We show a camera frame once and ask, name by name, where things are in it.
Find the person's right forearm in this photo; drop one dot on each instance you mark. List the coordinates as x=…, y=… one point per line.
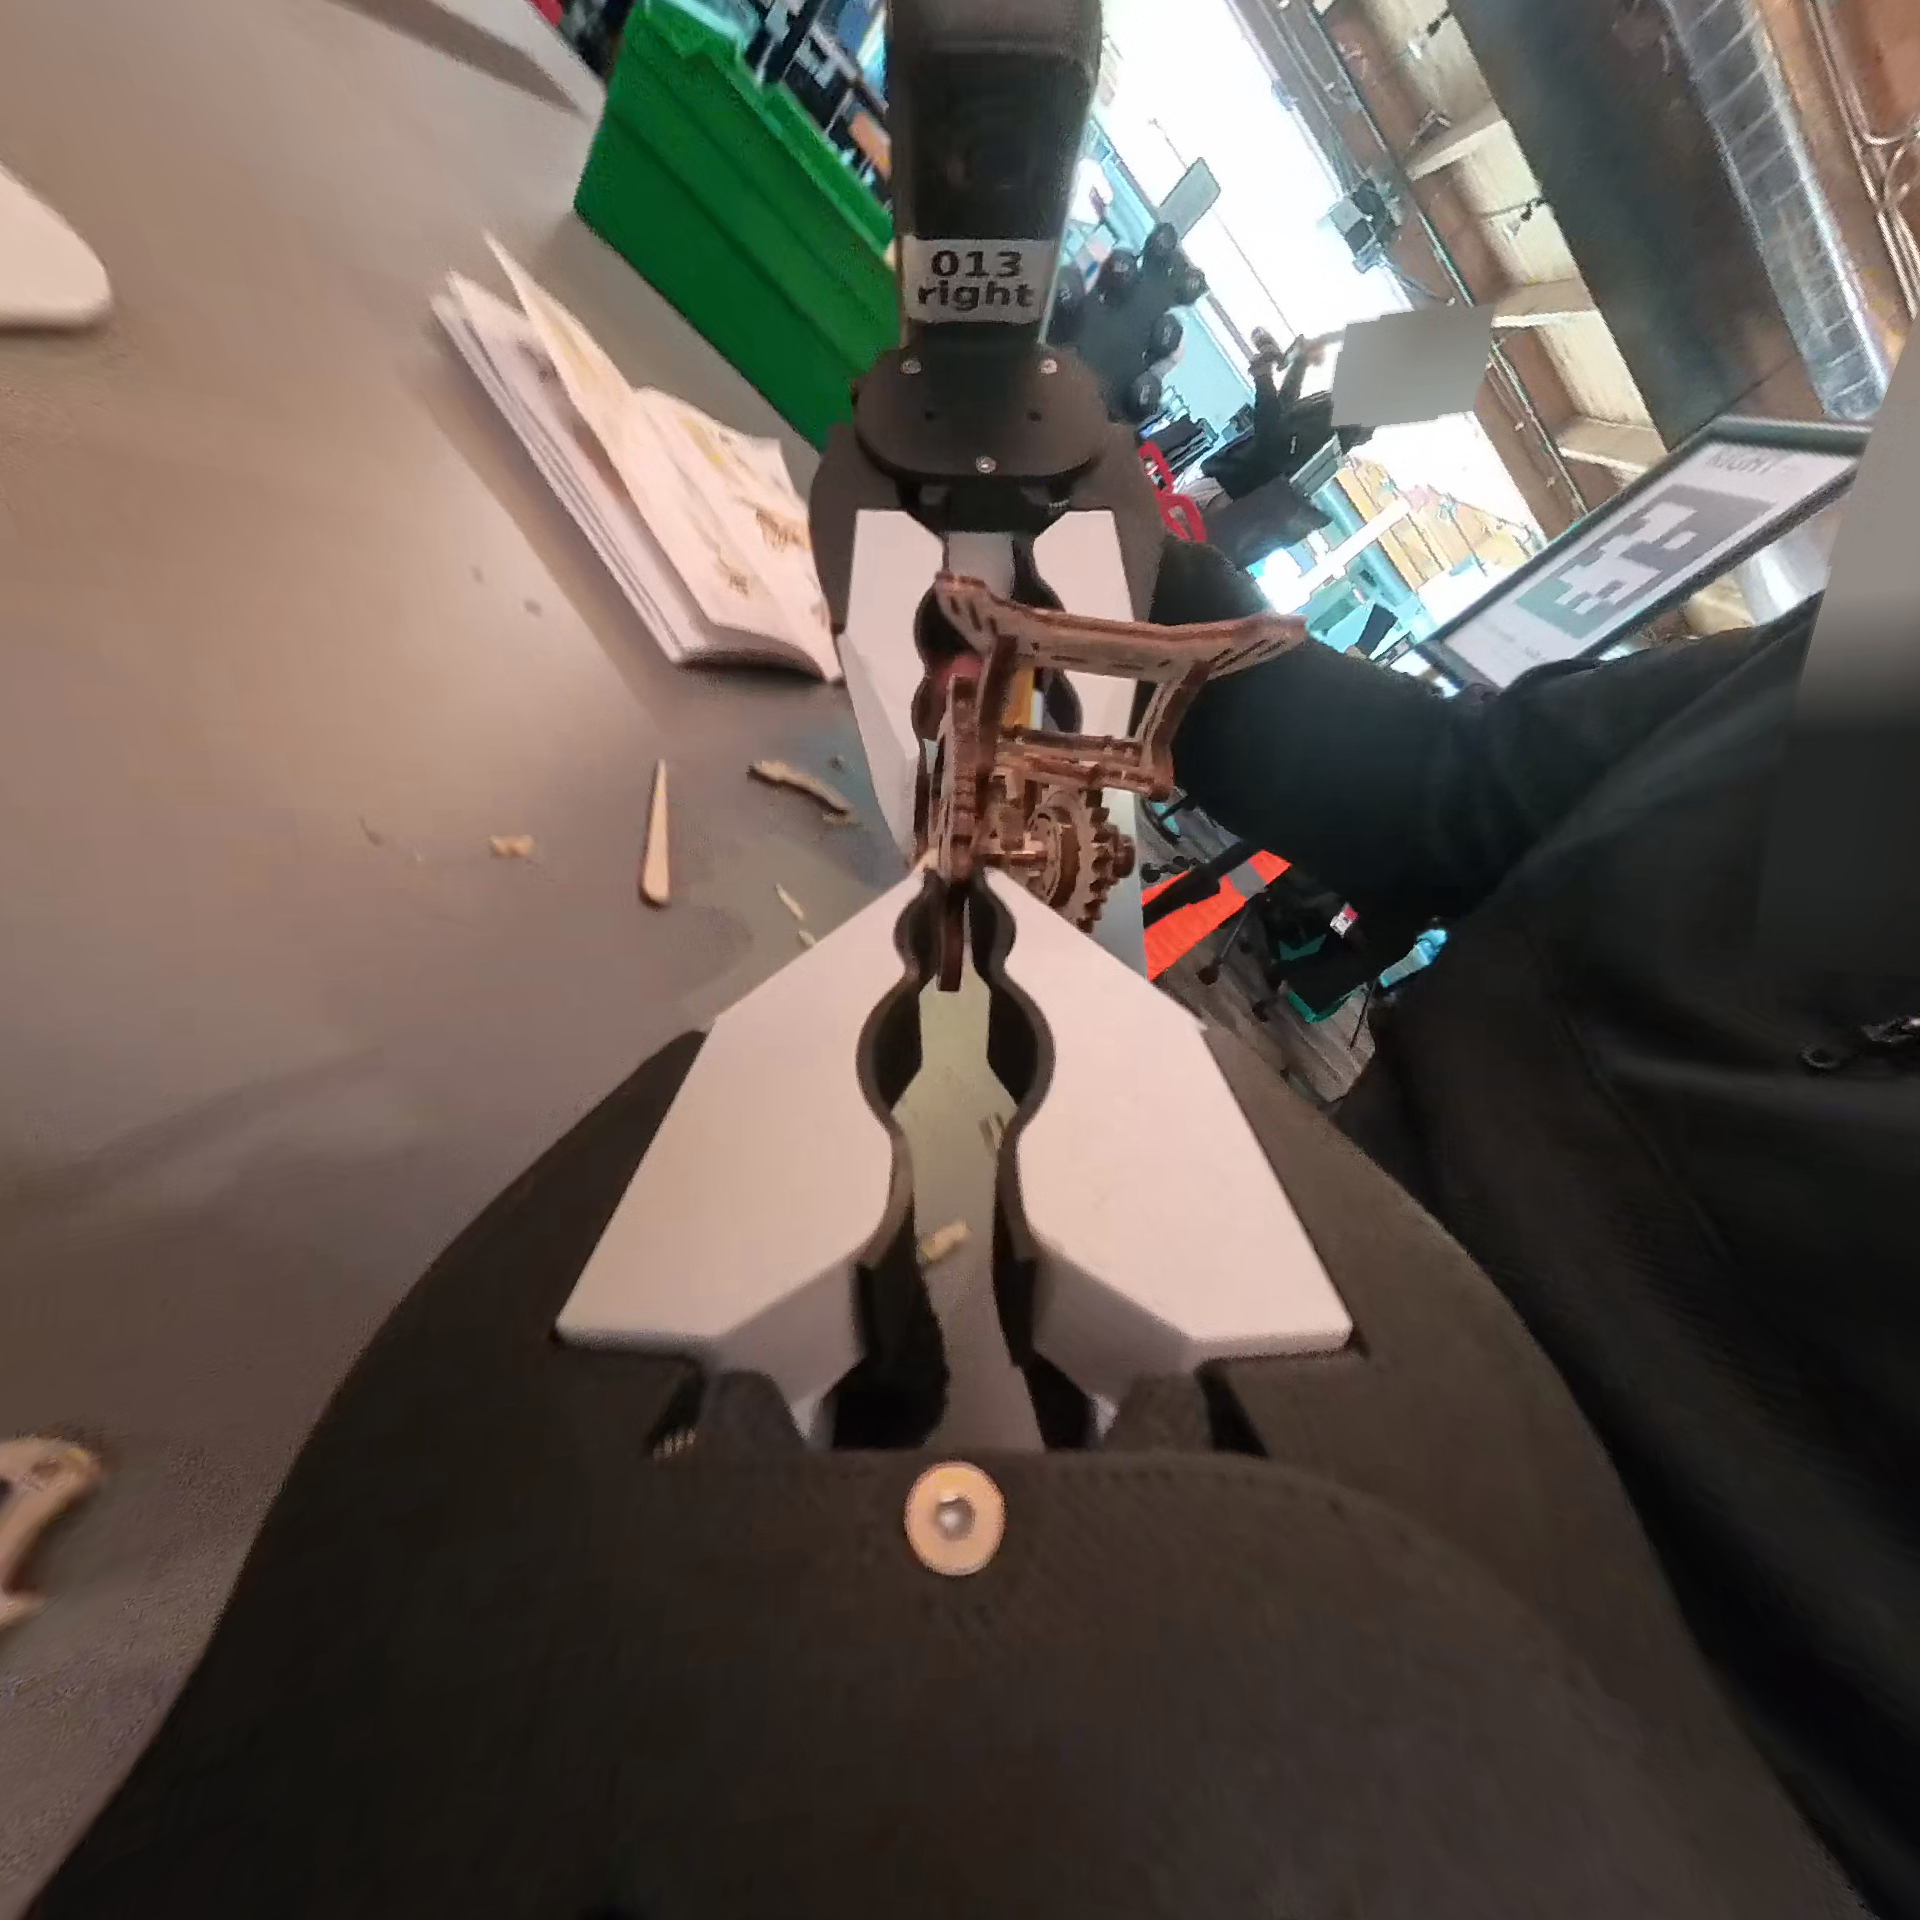
x=1321, y=751

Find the stacked green plastic bins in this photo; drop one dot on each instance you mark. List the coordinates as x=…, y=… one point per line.
x=723, y=197

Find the brown wooden model assembly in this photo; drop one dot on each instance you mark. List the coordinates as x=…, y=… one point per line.
x=1110, y=636

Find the wooden book stand white base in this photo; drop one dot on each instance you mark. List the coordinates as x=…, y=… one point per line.
x=43, y=264

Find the open instruction booklet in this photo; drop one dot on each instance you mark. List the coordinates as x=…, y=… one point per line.
x=677, y=495

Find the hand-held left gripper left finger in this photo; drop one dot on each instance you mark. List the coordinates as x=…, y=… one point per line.
x=735, y=1186

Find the small d-shaped wooden piece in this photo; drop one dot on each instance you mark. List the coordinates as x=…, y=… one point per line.
x=62, y=1465

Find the silver ventilation duct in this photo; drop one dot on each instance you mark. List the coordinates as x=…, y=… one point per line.
x=1768, y=151

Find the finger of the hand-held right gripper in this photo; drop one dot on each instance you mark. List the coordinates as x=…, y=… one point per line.
x=1088, y=562
x=884, y=631

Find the framed black-white marker sign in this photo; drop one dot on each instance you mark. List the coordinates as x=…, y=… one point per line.
x=1633, y=557

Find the person's black clothing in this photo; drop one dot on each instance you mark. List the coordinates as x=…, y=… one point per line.
x=1725, y=1201

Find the long notched wooden strip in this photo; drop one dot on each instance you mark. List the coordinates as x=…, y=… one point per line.
x=655, y=858

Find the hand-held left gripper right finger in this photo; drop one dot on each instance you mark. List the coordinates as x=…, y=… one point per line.
x=1188, y=1201

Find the pale wooden splinter scrap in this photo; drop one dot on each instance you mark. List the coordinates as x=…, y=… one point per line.
x=946, y=1239

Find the black dumbbell rack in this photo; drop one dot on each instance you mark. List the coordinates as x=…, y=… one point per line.
x=1140, y=287

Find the orange traffic cone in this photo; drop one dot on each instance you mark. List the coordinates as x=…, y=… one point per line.
x=1188, y=932

